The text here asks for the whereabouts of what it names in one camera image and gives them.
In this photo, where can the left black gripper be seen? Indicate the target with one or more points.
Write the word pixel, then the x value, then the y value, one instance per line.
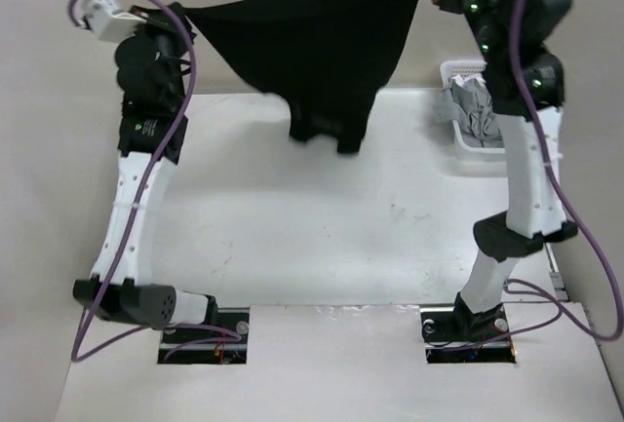
pixel 159 22

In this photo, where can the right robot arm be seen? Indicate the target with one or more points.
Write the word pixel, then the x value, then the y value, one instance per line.
pixel 527 88

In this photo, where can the black tank top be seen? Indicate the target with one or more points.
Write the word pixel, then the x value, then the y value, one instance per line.
pixel 326 59

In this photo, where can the white tank top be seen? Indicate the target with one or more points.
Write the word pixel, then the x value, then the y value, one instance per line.
pixel 467 81

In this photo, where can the grey tank top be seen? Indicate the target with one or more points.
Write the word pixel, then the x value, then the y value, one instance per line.
pixel 472 111

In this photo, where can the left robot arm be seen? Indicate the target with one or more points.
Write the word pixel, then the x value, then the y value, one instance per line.
pixel 151 67

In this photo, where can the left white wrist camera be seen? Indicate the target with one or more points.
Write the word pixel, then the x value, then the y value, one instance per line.
pixel 108 21

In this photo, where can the white plastic basket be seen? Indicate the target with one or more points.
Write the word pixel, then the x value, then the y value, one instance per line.
pixel 476 161

